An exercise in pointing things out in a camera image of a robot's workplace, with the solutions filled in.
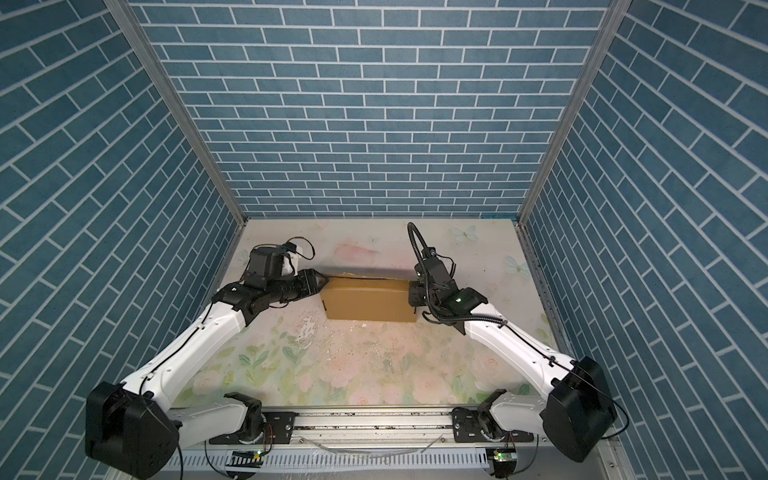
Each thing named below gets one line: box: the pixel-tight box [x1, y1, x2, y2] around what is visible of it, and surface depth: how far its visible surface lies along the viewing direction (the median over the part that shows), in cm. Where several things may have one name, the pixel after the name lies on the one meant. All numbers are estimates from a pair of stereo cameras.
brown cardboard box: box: [320, 273, 417, 323], surface depth 85 cm
